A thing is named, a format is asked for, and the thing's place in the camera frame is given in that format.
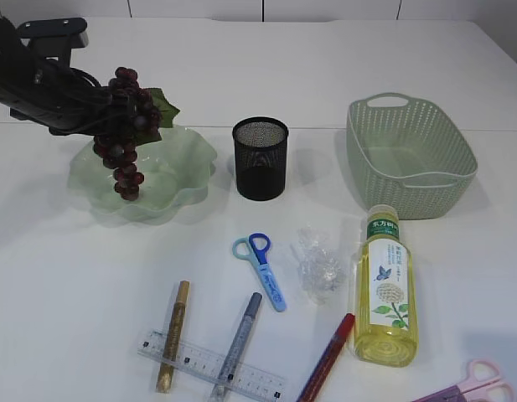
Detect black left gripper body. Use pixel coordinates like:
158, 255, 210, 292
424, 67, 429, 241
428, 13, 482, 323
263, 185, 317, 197
9, 62, 112, 137

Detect purple artificial grape bunch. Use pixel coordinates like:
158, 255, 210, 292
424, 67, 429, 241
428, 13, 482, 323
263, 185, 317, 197
93, 67, 179, 202

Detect clear plastic sheet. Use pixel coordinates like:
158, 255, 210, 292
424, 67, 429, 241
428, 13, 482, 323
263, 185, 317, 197
292, 226, 348, 305

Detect yellow tea drink bottle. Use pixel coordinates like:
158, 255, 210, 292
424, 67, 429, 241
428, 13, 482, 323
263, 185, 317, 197
354, 204, 419, 368

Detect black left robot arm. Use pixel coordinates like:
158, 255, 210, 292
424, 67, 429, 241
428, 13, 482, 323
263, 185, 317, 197
0, 17, 123, 136

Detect green wavy plastic plate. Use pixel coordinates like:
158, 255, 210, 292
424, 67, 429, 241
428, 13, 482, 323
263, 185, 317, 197
67, 126, 217, 222

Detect black mesh pen cup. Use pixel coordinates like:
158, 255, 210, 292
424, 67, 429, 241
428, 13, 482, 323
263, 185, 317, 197
232, 116, 289, 202

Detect clear plastic ruler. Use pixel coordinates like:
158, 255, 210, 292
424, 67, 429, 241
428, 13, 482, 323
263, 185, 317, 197
137, 330, 287, 401

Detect gold glitter pen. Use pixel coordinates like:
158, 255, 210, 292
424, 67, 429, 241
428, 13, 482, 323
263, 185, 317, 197
156, 281, 189, 394

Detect silver glitter pen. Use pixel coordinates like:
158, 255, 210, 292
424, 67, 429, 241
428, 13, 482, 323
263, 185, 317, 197
209, 292, 262, 401

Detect green woven plastic basket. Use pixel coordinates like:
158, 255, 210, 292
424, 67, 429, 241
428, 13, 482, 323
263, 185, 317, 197
346, 93, 478, 220

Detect red glitter pen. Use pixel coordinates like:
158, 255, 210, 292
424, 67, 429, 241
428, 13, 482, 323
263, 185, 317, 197
296, 313, 355, 402

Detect blue capped safety scissors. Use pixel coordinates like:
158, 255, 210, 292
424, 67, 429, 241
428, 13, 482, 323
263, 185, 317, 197
232, 233, 287, 312

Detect pink purple scissors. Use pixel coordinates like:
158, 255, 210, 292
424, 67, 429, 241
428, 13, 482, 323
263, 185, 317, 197
415, 359, 517, 402

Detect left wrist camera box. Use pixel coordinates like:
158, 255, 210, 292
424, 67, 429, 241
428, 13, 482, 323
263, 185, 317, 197
17, 18, 89, 67

